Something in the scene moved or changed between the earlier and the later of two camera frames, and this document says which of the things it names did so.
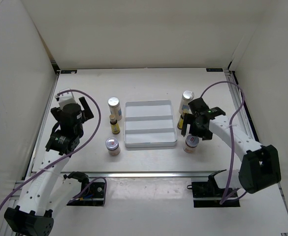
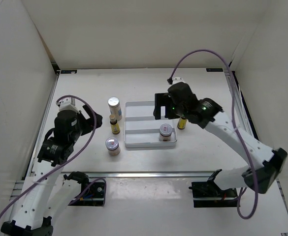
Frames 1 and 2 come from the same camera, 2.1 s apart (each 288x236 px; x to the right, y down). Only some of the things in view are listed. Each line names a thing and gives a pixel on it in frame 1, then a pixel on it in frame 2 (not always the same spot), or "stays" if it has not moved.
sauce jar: (191, 143) to (165, 131)
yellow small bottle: (180, 122) stays
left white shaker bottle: (114, 107) stays
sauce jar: (112, 145) stays
